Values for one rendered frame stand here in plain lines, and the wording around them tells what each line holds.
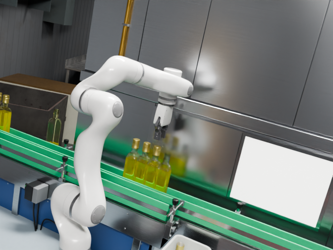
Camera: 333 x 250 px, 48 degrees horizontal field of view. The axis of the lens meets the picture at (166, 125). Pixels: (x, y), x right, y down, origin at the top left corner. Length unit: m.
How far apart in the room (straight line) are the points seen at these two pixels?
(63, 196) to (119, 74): 0.50
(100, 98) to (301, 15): 0.93
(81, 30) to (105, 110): 7.24
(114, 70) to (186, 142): 0.64
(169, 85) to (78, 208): 0.61
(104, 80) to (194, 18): 0.64
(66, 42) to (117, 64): 7.22
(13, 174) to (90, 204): 0.85
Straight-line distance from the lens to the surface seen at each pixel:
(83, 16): 8.49
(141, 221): 1.76
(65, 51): 8.61
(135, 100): 1.98
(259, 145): 1.76
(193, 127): 1.83
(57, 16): 7.46
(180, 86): 1.60
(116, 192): 1.80
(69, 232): 1.51
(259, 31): 1.76
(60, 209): 1.48
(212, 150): 1.82
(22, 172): 2.11
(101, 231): 1.93
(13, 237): 2.06
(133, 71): 1.44
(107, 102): 1.30
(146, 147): 1.80
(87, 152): 1.37
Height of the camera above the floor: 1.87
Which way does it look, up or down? 14 degrees down
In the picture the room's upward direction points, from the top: 12 degrees clockwise
